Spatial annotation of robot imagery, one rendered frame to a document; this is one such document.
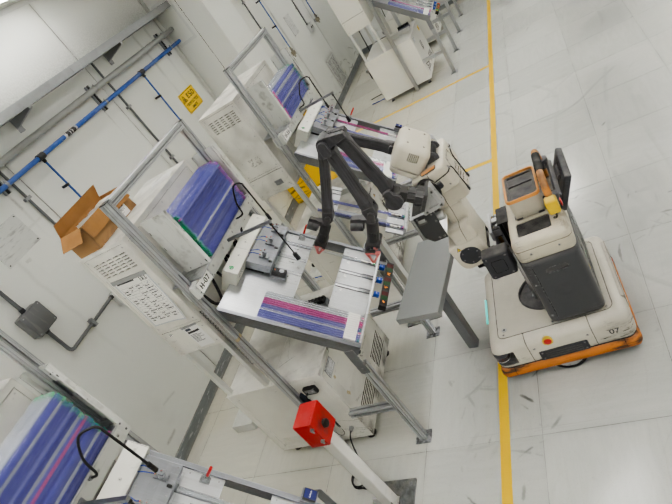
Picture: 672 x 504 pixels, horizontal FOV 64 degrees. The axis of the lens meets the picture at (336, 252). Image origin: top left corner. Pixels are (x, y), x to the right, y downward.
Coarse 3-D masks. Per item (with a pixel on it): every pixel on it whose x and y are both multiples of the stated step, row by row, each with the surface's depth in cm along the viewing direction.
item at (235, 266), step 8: (256, 216) 302; (264, 216) 304; (248, 224) 296; (256, 224) 297; (256, 232) 293; (240, 240) 286; (248, 240) 287; (240, 248) 281; (248, 248) 282; (232, 256) 276; (240, 256) 277; (232, 264) 272; (240, 264) 273; (224, 272) 268; (232, 272) 268; (240, 272) 273; (224, 280) 272; (232, 280) 271; (224, 288) 276
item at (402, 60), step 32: (352, 0) 634; (384, 0) 642; (416, 0) 665; (352, 32) 657; (384, 32) 646; (416, 32) 681; (448, 32) 702; (384, 64) 675; (416, 64) 667; (384, 96) 701
